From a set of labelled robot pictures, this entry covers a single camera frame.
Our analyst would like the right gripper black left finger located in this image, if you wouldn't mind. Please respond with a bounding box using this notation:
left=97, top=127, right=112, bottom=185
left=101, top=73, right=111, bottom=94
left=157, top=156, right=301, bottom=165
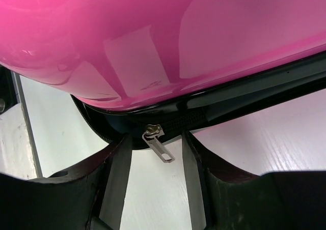
left=1, top=135, right=132, bottom=229

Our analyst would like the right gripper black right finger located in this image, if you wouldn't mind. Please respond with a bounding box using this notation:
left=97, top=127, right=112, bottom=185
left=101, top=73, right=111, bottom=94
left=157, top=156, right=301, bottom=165
left=182, top=131, right=325, bottom=229

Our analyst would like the silver zipper pull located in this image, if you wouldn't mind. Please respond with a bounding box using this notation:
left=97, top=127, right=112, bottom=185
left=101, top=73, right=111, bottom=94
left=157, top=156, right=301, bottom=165
left=142, top=125, right=175, bottom=163

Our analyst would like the pink hard-shell suitcase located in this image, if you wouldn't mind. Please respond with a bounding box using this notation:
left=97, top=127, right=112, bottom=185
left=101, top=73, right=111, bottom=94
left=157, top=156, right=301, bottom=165
left=1, top=0, right=325, bottom=149

